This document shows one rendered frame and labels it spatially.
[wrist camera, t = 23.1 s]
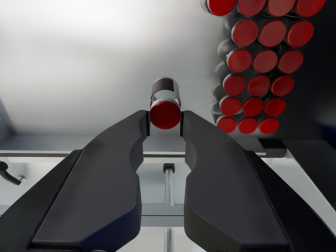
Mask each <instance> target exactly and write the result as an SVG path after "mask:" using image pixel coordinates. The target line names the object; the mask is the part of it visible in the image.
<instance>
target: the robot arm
mask: <svg viewBox="0 0 336 252"><path fill-rule="evenodd" d="M150 127H151V119H150V111H147V110H138V111H137V112H135V113H133V114H131V115H130V116H128V117H126V118H124V119H123V120H121V121H119V122H117V123H116V124H114V125H112V126H110V127H109V128H107V129H106V130H104V131H103V132H101V133H100V134H99V135H97V136H96V137H95V138H94V139H93V140H91V141H90V142H89V143H88V144H87V145H86V146H85V147H84V148H83V149H74V150H73V151H72V152H71V153H70V154H68V155H67V156H66V157H65V158H64V159H63V160H62V161H61V162H59V163H58V164H57V165H56V166H55V167H54V168H53V169H52V170H50V171H49V172H48V173H47V174H46V175H45V176H44V177H42V178H41V179H40V180H39V181H38V182H37V183H36V184H35V185H33V186H32V187H31V188H30V189H29V190H28V191H27V192H26V193H24V194H23V195H22V196H21V197H20V198H19V199H18V200H17V201H16V202H15V203H13V204H12V205H11V206H10V207H9V208H8V209H7V210H6V211H5V212H4V213H3V214H2V215H1V216H0V252H116V251H117V250H119V249H120V248H122V247H123V246H125V245H126V244H127V243H129V242H130V241H132V240H133V239H134V238H136V237H137V235H138V234H139V232H140V229H141V217H142V199H141V190H140V180H139V176H138V174H137V173H136V171H137V169H138V168H139V166H140V165H141V164H142V163H143V161H144V153H143V142H144V140H145V139H146V138H147V137H149V136H150ZM180 137H183V139H184V140H185V141H186V145H185V163H186V164H187V165H188V167H189V168H190V170H191V172H190V173H189V174H188V176H187V177H186V182H185V195H184V232H185V234H186V236H187V237H188V238H189V239H190V240H191V241H193V242H194V243H195V244H197V245H198V246H199V247H201V248H202V249H204V250H205V251H206V252H336V236H335V234H334V233H333V232H332V231H331V229H330V228H329V227H328V226H327V224H326V223H325V222H324V221H323V220H322V219H321V217H320V216H319V215H318V214H317V213H316V212H315V211H314V210H313V209H312V208H311V207H310V206H309V204H308V203H307V202H305V201H304V200H303V199H302V198H301V197H300V196H299V195H298V194H297V193H296V192H295V191H294V190H293V189H292V188H291V187H290V186H289V185H288V184H287V183H286V182H285V181H284V180H283V179H282V178H281V177H280V176H279V175H278V174H277V173H275V172H274V171H273V170H272V169H271V168H270V167H269V166H268V165H267V164H266V163H265V162H264V161H263V160H262V159H261V158H260V157H259V156H258V155H257V154H256V153H255V152H254V151H253V150H245V149H244V148H243V147H242V146H241V145H240V144H239V143H238V142H236V141H235V140H234V139H233V138H232V137H231V136H229V135H228V134H227V133H226V132H224V131H223V130H222V129H220V128H219V127H217V126H215V125H214V124H212V123H210V122H209V121H207V120H205V119H204V118H202V117H201V116H199V115H197V114H196V113H194V112H192V111H191V110H184V111H181V112H180Z"/></svg>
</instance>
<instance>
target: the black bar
mask: <svg viewBox="0 0 336 252"><path fill-rule="evenodd" d="M259 142H260V143H261V145H262V147H263V148H264V150H265V151H266V155H258V156H259V157H260V158H283V157H284V155H285V153H286V150H287V147H286V146H285V145H284V143H283V142H282V141H281V140H280V139H259ZM68 154H69V153H0V157H53V158H65V157H66V156H67V155H68ZM143 157H144V158H185V154H143Z"/></svg>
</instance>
